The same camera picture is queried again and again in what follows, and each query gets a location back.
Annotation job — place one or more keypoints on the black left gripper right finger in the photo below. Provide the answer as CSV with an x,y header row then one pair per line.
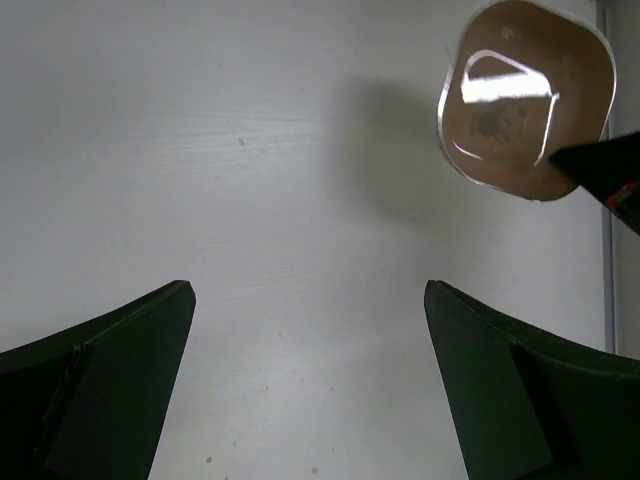
x,y
528,404

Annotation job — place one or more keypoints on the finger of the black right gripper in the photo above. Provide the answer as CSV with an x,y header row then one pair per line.
x,y
608,170

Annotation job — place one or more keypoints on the brown panda plate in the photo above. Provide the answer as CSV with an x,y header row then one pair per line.
x,y
525,82

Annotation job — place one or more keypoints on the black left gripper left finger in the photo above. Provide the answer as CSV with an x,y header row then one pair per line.
x,y
90,402

